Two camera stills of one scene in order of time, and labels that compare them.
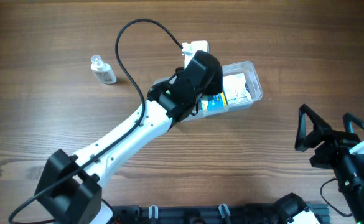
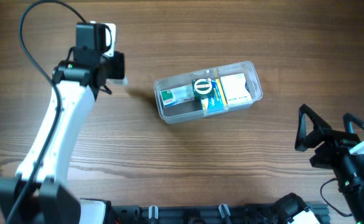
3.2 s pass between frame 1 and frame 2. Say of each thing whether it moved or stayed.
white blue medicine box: stayed
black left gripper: moved
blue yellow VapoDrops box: stayed
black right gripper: stayed
